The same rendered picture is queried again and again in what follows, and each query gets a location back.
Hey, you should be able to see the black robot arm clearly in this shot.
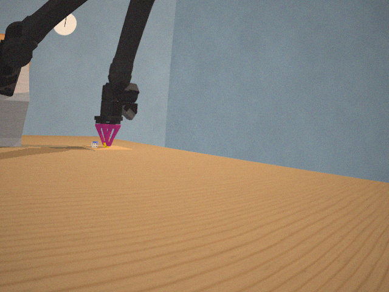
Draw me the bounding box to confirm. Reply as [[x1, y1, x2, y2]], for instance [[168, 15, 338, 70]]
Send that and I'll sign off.
[[0, 0, 155, 120]]

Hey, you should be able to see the orange mat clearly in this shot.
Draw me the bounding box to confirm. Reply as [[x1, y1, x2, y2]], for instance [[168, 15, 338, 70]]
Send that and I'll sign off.
[[82, 145, 134, 151]]

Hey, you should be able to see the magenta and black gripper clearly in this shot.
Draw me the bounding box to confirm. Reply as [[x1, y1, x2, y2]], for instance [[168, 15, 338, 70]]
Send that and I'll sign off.
[[94, 99, 123, 146]]

